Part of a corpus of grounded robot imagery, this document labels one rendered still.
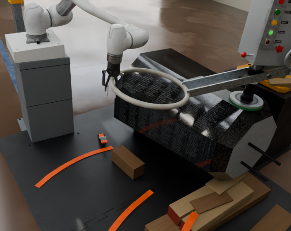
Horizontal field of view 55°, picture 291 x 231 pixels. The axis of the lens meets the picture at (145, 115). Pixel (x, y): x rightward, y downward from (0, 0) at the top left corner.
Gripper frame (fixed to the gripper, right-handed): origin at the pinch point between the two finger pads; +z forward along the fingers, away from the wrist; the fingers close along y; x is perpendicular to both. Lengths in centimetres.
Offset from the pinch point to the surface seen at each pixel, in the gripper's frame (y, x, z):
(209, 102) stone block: 64, 18, 3
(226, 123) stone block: 74, 2, 7
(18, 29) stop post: -130, 133, 18
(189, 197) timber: 64, -11, 65
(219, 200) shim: 85, -10, 63
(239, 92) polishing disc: 82, 24, -5
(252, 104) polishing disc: 89, 10, -5
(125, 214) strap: 22, -19, 85
